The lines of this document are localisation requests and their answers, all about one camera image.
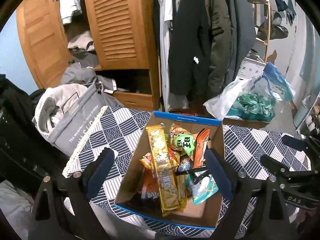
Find dark hanging jacket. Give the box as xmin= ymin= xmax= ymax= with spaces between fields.
xmin=168 ymin=0 xmax=210 ymax=96

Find long gold snack package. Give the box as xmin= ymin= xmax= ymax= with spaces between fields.
xmin=146 ymin=125 xmax=179 ymax=217

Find light blue snack bag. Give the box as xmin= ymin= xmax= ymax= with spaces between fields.
xmin=176 ymin=159 xmax=219 ymax=205

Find green peanut snack bag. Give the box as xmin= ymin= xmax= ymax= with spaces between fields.
xmin=139 ymin=152 xmax=156 ymax=178

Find orange stick snack bag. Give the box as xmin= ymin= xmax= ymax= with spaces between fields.
xmin=193 ymin=128 xmax=210 ymax=168

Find long gold cracker package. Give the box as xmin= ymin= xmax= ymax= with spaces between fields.
xmin=176 ymin=154 xmax=187 ymax=212

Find metal shoe rack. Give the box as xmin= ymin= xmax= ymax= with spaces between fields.
xmin=293 ymin=93 xmax=319 ymax=134

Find wooden louvered wardrobe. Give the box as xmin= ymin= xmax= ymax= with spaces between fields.
xmin=16 ymin=0 xmax=161 ymax=111

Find navy white patterned tablecloth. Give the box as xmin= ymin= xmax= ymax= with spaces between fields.
xmin=62 ymin=104 xmax=312 ymax=239

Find grey fabric storage bag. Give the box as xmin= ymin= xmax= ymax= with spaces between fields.
xmin=32 ymin=82 xmax=123 ymax=157

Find blue white plastic bag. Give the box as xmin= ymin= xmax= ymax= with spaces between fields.
xmin=249 ymin=62 xmax=296 ymax=102

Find orange green rice cracker bag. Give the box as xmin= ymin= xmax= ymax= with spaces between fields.
xmin=169 ymin=124 xmax=195 ymax=158

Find olive hanging coat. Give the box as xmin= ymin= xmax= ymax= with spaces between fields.
xmin=204 ymin=0 xmax=233 ymax=98

